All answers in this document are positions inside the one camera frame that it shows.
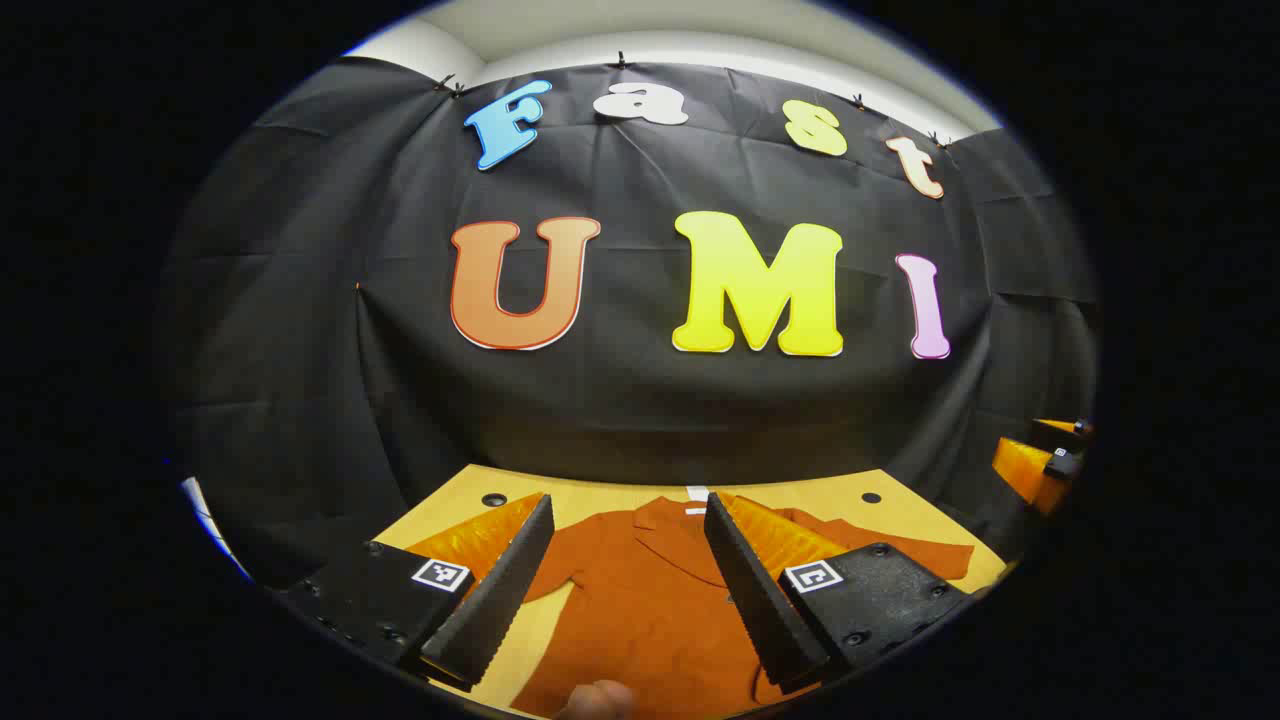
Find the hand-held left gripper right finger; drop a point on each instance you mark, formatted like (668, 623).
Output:
(755, 590)

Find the white printed board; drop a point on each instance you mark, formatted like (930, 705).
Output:
(205, 515)

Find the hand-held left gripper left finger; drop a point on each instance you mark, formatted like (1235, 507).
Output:
(500, 590)

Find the orange knitted garment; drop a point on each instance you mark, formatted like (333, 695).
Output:
(640, 610)

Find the black backdrop cloth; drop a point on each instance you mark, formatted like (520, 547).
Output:
(620, 420)

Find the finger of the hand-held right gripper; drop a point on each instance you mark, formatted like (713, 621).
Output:
(1020, 468)
(1060, 434)

